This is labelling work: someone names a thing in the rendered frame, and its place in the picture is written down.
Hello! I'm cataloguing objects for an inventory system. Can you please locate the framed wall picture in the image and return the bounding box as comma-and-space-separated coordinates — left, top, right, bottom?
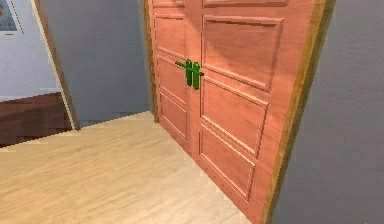
0, 0, 25, 36

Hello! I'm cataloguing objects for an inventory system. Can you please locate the reddish wooden panelled door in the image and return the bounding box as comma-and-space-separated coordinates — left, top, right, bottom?
192, 0, 329, 224
147, 0, 204, 158

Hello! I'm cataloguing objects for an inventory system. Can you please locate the green door handle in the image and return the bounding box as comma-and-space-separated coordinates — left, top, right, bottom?
191, 61, 205, 91
174, 59, 194, 88

